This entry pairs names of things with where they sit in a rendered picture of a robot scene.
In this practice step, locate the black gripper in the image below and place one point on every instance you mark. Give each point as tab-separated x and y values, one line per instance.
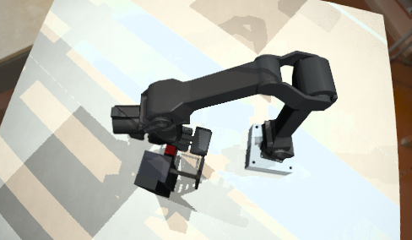
200	140

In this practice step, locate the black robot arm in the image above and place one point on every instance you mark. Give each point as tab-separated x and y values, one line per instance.
167	104

